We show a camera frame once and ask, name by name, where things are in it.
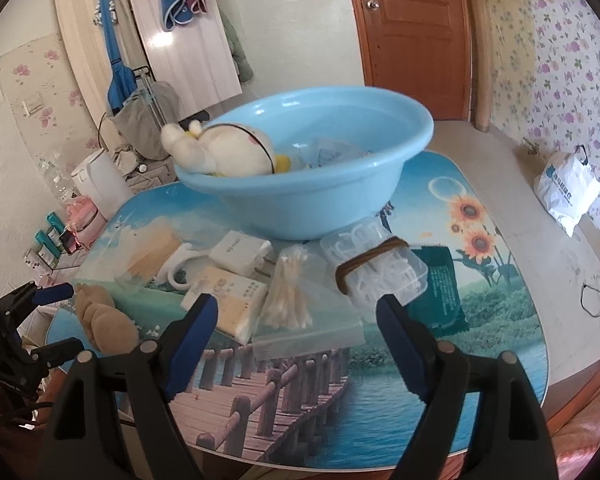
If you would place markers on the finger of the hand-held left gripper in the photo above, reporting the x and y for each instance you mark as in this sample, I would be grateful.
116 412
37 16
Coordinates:
55 294
55 352

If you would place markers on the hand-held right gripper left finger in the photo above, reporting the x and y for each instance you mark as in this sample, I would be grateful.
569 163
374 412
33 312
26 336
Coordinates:
192 340

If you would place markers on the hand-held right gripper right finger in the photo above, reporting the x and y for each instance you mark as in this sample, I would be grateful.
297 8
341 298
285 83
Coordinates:
405 345

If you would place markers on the beige tissue pack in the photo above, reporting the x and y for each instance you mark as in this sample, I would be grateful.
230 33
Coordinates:
225 302

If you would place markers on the tan plush caterpillar toy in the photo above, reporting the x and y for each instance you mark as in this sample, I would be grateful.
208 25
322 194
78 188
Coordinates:
107 325

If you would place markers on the dark green packet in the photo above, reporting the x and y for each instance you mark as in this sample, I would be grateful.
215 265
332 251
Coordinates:
442 295

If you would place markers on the clear floss pick box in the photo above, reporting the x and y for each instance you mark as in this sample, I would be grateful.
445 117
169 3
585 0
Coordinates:
402 276

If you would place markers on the white plastic hook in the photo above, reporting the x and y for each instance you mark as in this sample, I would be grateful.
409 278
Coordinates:
172 266

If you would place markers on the clear toothpick box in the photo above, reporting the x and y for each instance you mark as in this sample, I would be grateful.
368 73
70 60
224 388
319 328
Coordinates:
150 255

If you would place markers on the brown elastic band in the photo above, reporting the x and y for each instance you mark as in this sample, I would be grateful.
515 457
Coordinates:
370 256

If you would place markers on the white charger plug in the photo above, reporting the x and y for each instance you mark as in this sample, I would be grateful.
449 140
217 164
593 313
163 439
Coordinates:
237 252

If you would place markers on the cotton swab zip bag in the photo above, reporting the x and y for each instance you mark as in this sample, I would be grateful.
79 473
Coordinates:
290 300

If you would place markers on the light blue plastic basin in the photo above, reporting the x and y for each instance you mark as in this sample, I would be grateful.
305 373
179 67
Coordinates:
305 200

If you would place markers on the cream sun plush doll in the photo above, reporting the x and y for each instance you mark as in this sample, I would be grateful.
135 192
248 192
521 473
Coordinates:
225 152

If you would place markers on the clear bag with label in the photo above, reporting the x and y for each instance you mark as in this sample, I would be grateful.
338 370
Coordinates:
340 152

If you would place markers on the printed landscape desktop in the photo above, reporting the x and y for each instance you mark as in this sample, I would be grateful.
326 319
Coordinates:
430 385

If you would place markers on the smartphone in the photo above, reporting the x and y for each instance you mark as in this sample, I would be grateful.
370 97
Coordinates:
69 242

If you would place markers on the teal bottles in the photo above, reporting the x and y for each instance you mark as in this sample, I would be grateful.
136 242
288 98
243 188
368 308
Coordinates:
47 240

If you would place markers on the pink container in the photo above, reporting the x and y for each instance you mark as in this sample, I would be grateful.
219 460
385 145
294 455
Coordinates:
82 217

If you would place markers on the clear plastic bottle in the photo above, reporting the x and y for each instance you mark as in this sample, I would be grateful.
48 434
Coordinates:
57 177

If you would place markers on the white appliance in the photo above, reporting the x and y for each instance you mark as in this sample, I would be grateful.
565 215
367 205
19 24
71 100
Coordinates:
102 185

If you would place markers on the grey cloth bag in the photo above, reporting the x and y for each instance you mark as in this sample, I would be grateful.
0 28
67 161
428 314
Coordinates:
145 125

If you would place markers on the white shopping bag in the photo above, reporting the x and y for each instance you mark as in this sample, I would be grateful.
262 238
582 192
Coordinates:
567 190

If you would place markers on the metal drying rack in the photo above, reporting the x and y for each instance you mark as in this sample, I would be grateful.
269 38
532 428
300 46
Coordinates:
147 85

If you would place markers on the blue hanging garment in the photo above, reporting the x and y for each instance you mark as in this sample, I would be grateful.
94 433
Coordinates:
114 60

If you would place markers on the white leaning boards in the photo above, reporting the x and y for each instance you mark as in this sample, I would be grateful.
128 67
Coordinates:
190 60

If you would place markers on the green hanging garment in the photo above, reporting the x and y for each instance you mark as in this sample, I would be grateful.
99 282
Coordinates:
240 55

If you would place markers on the brown wooden door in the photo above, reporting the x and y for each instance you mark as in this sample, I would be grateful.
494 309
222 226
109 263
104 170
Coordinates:
410 35

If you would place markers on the metal door knob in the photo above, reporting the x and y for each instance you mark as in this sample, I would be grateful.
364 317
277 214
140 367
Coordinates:
372 5

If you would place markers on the white wall socket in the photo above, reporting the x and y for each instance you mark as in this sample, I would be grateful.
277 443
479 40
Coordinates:
32 103

